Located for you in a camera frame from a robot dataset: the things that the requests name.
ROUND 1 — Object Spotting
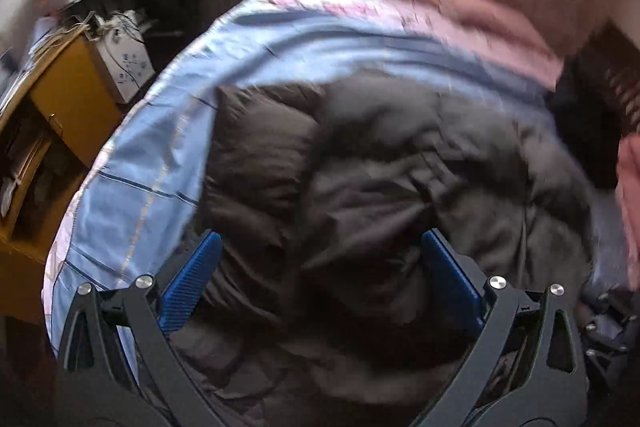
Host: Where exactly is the white box with cables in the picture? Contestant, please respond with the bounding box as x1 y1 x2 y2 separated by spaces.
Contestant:
89 10 155 105

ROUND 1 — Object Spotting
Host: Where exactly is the orange wooden desk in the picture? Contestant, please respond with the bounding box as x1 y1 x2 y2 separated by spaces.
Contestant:
1 25 122 324

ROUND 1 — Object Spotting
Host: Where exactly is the pink blanket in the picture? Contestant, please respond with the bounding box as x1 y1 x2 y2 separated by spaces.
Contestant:
267 0 562 90

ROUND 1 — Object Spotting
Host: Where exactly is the brown slatted headboard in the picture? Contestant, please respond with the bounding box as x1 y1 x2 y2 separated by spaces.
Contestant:
577 20 640 136

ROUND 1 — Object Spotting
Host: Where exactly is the light blue bed sheet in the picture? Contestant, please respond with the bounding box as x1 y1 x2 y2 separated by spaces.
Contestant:
41 0 560 347

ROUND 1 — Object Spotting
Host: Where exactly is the brown puffer jacket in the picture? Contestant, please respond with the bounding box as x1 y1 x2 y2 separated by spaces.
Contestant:
171 70 592 426

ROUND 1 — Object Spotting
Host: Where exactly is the black fluffy garment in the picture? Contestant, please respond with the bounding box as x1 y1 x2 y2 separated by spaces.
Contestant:
546 50 622 190

